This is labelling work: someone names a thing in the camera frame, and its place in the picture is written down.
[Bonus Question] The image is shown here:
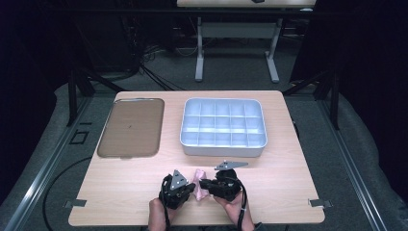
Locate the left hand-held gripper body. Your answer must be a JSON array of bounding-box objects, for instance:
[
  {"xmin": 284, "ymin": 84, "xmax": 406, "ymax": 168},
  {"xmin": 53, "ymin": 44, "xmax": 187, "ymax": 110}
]
[{"xmin": 158, "ymin": 168, "xmax": 194, "ymax": 211}]

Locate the grey metal table bracket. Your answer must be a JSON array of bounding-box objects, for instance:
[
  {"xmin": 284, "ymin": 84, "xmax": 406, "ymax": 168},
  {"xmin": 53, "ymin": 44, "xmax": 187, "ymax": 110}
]
[
  {"xmin": 63, "ymin": 198, "xmax": 88, "ymax": 209},
  {"xmin": 308, "ymin": 198, "xmax": 334, "ymax": 209}
]

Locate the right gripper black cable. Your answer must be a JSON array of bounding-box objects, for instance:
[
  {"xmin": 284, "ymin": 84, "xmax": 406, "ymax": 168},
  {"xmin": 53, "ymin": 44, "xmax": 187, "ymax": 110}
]
[{"xmin": 235, "ymin": 181, "xmax": 248, "ymax": 231}]

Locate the brown tray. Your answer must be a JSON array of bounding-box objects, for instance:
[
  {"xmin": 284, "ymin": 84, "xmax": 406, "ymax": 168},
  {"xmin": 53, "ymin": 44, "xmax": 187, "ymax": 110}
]
[{"xmin": 96, "ymin": 97, "xmax": 166, "ymax": 160}]

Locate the aluminium floor rail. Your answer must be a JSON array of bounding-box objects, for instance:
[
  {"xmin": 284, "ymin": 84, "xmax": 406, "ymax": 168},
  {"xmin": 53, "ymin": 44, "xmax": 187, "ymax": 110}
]
[
  {"xmin": 319, "ymin": 99, "xmax": 390, "ymax": 231},
  {"xmin": 2, "ymin": 95, "xmax": 94, "ymax": 231}
]

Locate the pink sock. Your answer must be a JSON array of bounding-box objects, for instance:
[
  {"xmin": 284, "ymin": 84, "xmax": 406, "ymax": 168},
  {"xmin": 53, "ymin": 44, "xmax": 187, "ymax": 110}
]
[{"xmin": 191, "ymin": 168, "xmax": 212, "ymax": 202}]

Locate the bundle of background cables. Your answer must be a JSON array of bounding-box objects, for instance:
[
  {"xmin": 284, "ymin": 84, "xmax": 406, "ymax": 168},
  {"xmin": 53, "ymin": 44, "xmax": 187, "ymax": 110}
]
[{"xmin": 128, "ymin": 18, "xmax": 187, "ymax": 92}]

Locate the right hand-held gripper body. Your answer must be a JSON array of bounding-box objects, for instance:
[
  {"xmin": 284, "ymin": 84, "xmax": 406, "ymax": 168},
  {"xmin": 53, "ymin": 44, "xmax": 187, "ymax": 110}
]
[{"xmin": 208, "ymin": 160, "xmax": 250, "ymax": 202}]

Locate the white divided storage box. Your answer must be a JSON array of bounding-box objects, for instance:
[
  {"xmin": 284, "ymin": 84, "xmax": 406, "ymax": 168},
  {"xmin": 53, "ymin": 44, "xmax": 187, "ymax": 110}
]
[{"xmin": 179, "ymin": 97, "xmax": 268, "ymax": 158}]

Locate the desk with white legs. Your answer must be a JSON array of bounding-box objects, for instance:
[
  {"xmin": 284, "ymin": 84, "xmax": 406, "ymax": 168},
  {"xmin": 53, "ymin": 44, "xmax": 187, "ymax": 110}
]
[{"xmin": 176, "ymin": 0, "xmax": 318, "ymax": 84}]

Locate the person's left hand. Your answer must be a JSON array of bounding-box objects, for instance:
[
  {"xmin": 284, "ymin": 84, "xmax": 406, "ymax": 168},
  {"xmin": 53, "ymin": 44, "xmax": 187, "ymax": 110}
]
[{"xmin": 147, "ymin": 197, "xmax": 181, "ymax": 231}]

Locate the black metal stand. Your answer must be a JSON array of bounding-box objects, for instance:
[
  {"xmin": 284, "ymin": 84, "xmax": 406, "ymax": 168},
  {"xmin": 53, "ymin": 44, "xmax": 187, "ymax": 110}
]
[
  {"xmin": 66, "ymin": 67, "xmax": 127, "ymax": 128},
  {"xmin": 283, "ymin": 67, "xmax": 342, "ymax": 131}
]

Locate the black floor cable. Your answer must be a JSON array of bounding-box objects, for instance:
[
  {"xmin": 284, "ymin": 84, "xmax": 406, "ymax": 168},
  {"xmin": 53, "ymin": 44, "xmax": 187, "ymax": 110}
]
[{"xmin": 41, "ymin": 156, "xmax": 93, "ymax": 231}]

